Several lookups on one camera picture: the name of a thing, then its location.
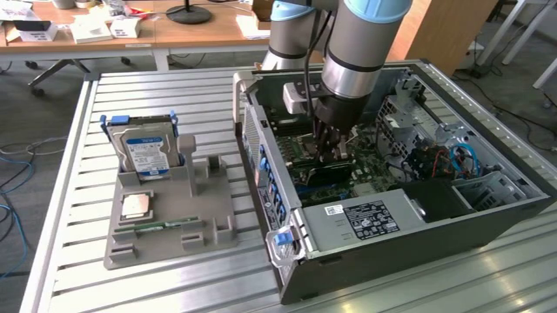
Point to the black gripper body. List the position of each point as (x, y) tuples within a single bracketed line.
[(343, 112)]

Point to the black graphics card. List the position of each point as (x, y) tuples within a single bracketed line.
[(329, 172)]

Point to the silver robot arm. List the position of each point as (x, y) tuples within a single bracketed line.
[(357, 49)]

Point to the CPU socket with cover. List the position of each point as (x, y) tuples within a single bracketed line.
[(305, 146)]

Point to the green motherboard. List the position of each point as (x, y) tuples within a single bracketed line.
[(370, 169)]

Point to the blue expansion slot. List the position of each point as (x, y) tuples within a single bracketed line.
[(315, 188)]

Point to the silver chipset heatsink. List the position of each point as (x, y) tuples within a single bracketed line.
[(365, 188)]

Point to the metal drive cage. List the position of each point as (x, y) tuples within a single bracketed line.
[(405, 130)]

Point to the grey power supply unit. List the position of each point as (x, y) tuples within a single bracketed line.
[(330, 234)]

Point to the blue case latch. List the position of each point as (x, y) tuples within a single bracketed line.
[(283, 238)]

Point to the white paper stack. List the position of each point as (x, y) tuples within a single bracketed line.
[(253, 27)]

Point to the wooden cabinet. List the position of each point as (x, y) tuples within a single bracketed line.
[(444, 32)]

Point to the black open PC case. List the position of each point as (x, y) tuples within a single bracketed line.
[(391, 261)]

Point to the metal disk bay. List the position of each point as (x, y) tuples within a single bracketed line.
[(492, 192)]

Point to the grey parts rack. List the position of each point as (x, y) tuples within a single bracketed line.
[(174, 208)]

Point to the hard disk in blue caddy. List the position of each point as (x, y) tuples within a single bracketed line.
[(146, 153)]

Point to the green RAM stick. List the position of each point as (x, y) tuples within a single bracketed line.
[(156, 224)]

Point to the black round lamp base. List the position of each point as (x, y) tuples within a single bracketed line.
[(188, 14)]

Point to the silver CPU chip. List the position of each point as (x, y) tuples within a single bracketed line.
[(135, 207)]

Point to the white table leg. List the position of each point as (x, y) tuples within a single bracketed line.
[(545, 73)]

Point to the white box with label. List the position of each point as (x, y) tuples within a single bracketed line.
[(126, 28)]

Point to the plain white box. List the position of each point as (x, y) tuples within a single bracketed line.
[(91, 32)]

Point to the wooden desk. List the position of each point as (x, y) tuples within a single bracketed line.
[(65, 47)]

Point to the white box with black lid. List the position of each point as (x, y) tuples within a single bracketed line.
[(36, 31)]

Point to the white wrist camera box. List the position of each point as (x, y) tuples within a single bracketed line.
[(295, 98)]

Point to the white table frame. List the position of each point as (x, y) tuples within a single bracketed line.
[(500, 32)]

